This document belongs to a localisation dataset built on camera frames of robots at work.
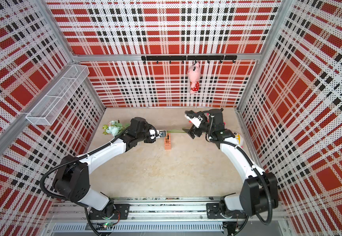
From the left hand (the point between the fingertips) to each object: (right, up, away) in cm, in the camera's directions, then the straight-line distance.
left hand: (158, 128), depth 88 cm
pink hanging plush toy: (+22, +34, +2) cm, 41 cm away
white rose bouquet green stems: (-24, 0, -8) cm, 25 cm away
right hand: (+19, +4, -8) cm, 21 cm away
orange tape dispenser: (+5, -10, +10) cm, 15 cm away
